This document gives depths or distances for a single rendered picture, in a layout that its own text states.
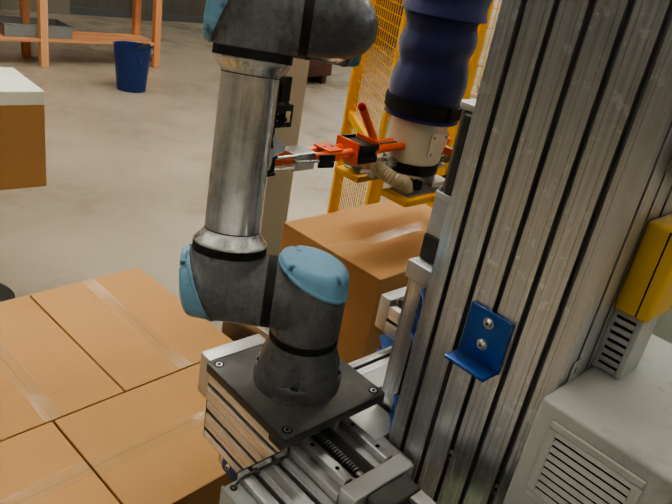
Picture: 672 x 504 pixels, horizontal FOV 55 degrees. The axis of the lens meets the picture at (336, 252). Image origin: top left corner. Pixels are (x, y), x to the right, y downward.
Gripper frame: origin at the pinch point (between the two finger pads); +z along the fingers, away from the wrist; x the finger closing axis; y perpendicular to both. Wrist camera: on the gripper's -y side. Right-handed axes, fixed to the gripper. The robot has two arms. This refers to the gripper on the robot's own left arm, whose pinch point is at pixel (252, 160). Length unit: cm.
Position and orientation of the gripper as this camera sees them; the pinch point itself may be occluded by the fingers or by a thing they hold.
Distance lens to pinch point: 151.9
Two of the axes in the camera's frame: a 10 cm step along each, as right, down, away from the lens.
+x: -6.7, -4.2, 6.1
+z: -1.6, 8.9, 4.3
